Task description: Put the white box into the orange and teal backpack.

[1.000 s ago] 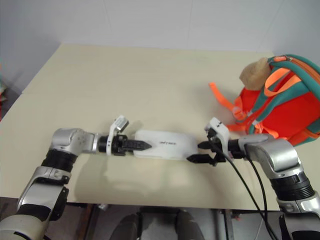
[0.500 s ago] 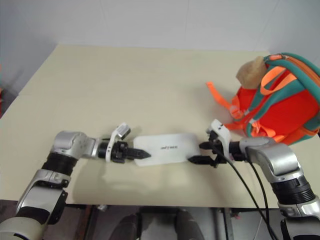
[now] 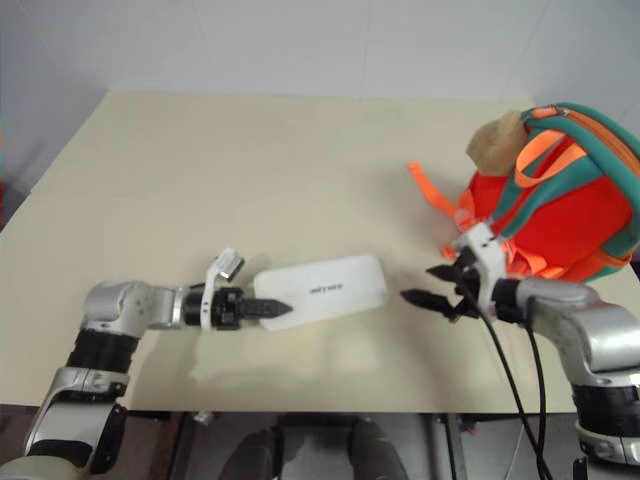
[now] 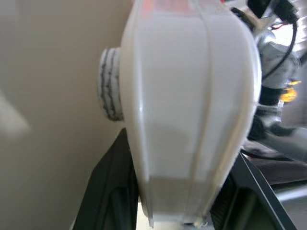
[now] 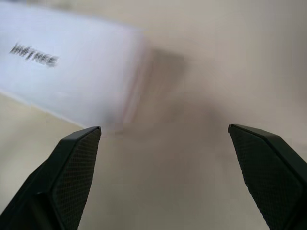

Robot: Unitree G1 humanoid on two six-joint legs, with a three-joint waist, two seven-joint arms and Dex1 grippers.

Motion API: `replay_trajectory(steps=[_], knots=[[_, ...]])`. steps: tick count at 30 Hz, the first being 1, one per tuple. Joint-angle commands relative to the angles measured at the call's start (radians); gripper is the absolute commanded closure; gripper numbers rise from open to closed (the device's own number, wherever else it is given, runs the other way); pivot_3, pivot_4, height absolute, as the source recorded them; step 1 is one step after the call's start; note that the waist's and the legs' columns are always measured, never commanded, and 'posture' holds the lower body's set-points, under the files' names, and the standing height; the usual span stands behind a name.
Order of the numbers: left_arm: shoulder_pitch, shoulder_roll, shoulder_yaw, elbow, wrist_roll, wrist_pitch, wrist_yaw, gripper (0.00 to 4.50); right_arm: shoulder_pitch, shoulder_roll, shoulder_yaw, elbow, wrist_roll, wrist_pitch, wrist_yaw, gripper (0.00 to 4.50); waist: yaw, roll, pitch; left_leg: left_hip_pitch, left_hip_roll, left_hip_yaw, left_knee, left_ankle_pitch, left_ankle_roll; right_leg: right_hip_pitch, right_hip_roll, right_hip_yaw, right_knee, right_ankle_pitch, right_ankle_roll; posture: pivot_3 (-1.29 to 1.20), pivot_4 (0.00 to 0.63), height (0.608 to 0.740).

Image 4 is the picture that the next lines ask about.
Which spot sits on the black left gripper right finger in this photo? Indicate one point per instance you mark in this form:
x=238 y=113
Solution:
x=249 y=206

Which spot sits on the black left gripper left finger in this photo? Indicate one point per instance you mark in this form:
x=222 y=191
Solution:
x=108 y=191

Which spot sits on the small yellow and black object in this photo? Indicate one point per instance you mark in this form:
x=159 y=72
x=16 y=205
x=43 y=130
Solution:
x=289 y=92

